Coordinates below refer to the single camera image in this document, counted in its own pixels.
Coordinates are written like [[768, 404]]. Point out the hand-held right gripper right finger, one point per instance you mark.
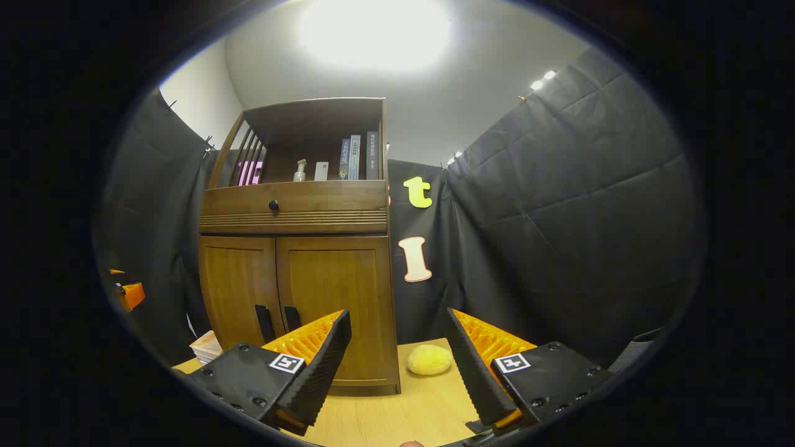
[[478, 372]]

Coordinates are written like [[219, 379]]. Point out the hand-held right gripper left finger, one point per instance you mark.
[[323, 372]]

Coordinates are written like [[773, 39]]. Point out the wooden double-door shoe cabinet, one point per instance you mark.
[[310, 121]]

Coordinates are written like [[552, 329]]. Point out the wooden cabinet drawer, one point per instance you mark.
[[323, 198]]

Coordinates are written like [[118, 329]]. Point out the yellow fluffy sponge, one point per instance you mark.
[[430, 360]]

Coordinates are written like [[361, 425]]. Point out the stack of white books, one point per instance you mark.
[[208, 347]]

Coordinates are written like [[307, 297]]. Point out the grey mesh chair back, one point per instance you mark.
[[633, 354]]

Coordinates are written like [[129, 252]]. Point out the pink box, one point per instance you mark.
[[251, 172]]

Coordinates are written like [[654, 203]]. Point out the black backdrop cloth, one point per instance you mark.
[[559, 217]]

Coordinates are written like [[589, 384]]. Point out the small clear pump bottle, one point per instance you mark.
[[300, 174]]

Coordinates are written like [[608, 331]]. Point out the small white box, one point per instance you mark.
[[321, 171]]

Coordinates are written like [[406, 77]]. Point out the dark blue book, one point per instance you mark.
[[344, 158]]

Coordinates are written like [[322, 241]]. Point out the black book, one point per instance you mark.
[[372, 155]]

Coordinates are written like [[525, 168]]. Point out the small ceiling light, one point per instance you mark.
[[543, 79]]

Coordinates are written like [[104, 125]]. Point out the large ceiling light panel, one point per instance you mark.
[[372, 31]]

